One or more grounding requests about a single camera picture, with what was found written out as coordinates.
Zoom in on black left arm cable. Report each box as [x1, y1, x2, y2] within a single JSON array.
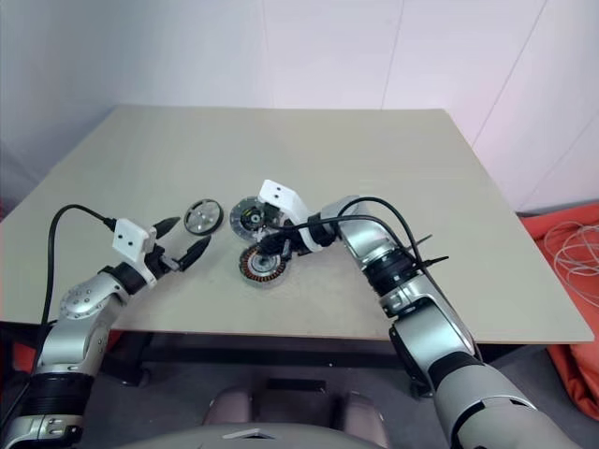
[[40, 203, 117, 328]]

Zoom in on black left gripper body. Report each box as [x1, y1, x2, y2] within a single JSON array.
[[142, 239, 188, 278]]

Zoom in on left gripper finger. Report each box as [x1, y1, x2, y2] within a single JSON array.
[[179, 234, 213, 272], [152, 215, 182, 241]]

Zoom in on white coiled cable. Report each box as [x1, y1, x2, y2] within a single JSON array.
[[544, 221, 599, 284]]

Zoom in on round motor lid circuit board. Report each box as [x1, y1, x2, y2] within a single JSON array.
[[227, 196, 285, 242]]

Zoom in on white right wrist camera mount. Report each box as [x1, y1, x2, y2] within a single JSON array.
[[258, 179, 339, 254]]

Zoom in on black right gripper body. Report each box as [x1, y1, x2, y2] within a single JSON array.
[[261, 200, 308, 257]]

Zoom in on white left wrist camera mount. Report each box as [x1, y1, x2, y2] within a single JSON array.
[[111, 218, 159, 286]]

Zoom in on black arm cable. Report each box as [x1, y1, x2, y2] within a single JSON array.
[[40, 203, 117, 328], [275, 197, 450, 275]]

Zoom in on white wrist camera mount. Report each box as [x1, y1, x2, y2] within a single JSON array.
[[111, 218, 159, 286], [258, 179, 339, 254]]

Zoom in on grey robot torso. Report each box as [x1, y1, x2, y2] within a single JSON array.
[[111, 422, 358, 449]]

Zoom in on spoked silver rotor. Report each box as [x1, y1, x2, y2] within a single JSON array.
[[183, 198, 226, 236]]

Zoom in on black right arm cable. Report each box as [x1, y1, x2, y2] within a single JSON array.
[[275, 197, 450, 275]]

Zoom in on dark rounded shape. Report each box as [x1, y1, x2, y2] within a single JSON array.
[[340, 390, 390, 449], [201, 385, 255, 427]]

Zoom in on round motor housing copper windings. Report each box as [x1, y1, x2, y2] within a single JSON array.
[[238, 242, 293, 291]]

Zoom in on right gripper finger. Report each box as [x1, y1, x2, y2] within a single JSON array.
[[254, 235, 287, 263]]

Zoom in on orange bean bag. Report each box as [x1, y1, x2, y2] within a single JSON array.
[[517, 200, 599, 417]]

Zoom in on black table frame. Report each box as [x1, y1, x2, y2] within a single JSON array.
[[100, 326, 439, 399]]

